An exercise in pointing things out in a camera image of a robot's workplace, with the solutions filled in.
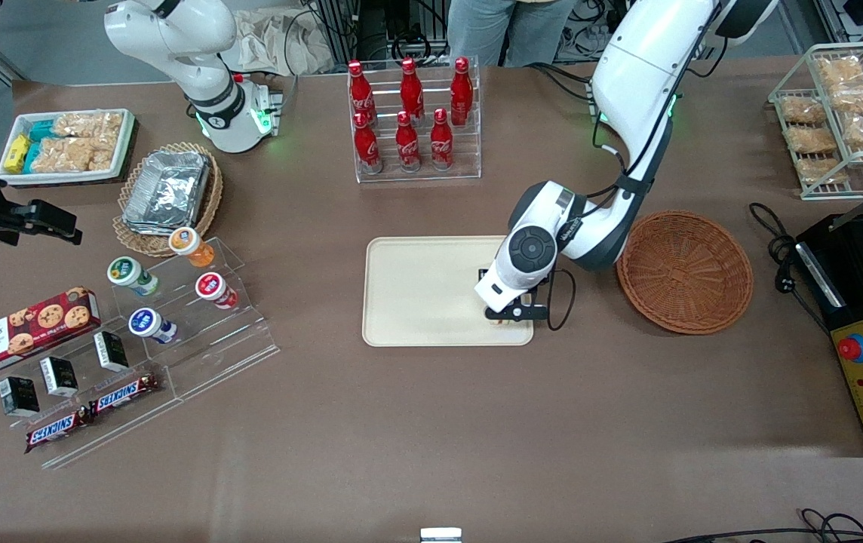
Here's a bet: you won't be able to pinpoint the yellow snack packet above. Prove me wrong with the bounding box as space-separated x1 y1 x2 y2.
3 134 31 173

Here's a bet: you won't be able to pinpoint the black equipment rack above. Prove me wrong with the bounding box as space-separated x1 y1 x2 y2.
317 0 447 66

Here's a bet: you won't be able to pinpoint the brown round wicker basket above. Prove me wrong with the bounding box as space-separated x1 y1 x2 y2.
616 210 754 336

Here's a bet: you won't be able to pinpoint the light tan wicker basket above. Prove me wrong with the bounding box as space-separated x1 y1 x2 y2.
112 142 224 258

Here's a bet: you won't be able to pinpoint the stacked foil containers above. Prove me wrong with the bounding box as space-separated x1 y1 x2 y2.
122 149 212 237

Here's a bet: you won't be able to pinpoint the clear acrylic stepped stand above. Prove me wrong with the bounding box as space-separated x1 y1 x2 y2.
0 324 185 471
109 236 281 402

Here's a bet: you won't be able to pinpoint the brown Snickers bar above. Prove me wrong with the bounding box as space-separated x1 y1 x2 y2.
24 407 94 454
88 373 162 417

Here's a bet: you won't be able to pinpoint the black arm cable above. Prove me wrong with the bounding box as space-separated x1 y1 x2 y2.
545 0 726 333

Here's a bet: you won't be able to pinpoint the black countertop appliance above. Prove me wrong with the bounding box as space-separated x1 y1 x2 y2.
795 173 863 459

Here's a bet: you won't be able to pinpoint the small black carton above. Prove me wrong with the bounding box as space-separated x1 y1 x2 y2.
94 331 131 373
0 376 41 418
39 357 79 398

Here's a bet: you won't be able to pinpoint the orange gum bottle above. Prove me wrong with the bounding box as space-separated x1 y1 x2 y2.
168 226 216 268

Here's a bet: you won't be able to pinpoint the white wire shelf rack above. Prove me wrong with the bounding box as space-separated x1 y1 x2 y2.
768 41 863 201

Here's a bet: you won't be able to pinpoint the blue gum bottle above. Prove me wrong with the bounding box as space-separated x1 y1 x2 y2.
127 308 178 345

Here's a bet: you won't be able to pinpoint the white power strip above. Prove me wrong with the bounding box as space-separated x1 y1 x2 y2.
561 21 607 48

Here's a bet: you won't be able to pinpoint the red cola bottle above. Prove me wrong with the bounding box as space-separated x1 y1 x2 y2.
347 60 378 125
400 57 425 125
450 57 474 127
430 108 455 172
353 112 384 176
395 111 422 173

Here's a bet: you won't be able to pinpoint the person in blue jeans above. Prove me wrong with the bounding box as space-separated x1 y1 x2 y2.
444 0 577 68

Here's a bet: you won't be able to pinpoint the white rectangular snack tray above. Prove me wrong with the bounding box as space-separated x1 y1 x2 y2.
0 108 137 187

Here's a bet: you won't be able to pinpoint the clear acrylic bottle rack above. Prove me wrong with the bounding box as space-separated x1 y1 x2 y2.
347 56 482 184

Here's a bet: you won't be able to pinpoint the clear rice cracker pack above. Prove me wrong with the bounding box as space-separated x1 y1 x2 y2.
33 136 118 175
53 112 124 142

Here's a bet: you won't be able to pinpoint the crumpled white cloth bag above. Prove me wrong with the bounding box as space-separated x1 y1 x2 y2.
220 8 334 76

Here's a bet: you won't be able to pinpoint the green gum bottle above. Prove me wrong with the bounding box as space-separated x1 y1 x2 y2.
106 256 160 296

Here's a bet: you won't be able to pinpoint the red tartan cookie box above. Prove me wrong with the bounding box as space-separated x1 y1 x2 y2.
0 287 102 379

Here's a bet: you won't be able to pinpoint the black power cable with plug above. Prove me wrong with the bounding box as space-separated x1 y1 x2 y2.
748 202 834 334

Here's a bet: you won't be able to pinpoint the beige plastic tray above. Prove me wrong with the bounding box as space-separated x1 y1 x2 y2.
362 235 535 348

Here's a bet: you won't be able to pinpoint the red gum bottle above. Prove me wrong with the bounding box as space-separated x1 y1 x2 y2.
195 272 239 310

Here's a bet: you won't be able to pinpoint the thin black looped cable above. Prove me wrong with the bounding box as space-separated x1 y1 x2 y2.
662 508 863 543

